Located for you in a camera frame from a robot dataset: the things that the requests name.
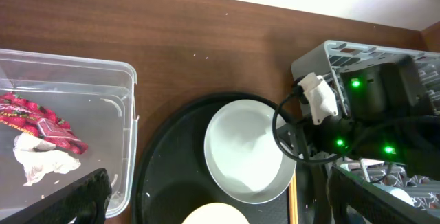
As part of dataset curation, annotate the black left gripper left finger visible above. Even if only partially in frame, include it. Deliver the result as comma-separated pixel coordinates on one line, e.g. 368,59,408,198
1,168,112,224

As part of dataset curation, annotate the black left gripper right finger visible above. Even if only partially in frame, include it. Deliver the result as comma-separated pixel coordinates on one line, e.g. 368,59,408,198
327,167,439,224

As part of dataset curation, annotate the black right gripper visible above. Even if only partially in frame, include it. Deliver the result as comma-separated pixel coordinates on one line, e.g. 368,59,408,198
276,121,319,161

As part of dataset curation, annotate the grey plate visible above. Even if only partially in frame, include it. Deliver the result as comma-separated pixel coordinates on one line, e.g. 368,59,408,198
203,99,296,204

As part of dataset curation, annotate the red snack wrapper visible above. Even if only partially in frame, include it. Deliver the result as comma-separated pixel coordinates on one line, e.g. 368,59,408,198
1,92,89,155

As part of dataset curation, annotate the yellow bowl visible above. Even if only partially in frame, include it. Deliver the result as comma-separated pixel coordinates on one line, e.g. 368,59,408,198
182,203,249,224

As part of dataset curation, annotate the blue cup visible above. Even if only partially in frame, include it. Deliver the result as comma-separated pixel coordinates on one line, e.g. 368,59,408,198
374,183,415,207

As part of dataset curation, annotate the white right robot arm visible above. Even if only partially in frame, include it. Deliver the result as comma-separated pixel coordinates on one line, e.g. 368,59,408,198
271,54,439,179

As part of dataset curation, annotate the grey dishwasher rack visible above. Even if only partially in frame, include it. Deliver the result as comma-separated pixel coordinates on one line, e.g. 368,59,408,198
291,41,439,223

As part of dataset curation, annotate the crumpled white tissue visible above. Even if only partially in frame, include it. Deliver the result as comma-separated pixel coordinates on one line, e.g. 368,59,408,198
13,133,81,186

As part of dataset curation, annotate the round black tray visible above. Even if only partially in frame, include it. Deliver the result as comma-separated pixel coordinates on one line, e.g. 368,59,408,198
131,92,292,223

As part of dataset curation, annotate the clear plastic bin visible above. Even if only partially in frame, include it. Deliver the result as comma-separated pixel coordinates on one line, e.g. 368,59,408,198
1,49,138,219

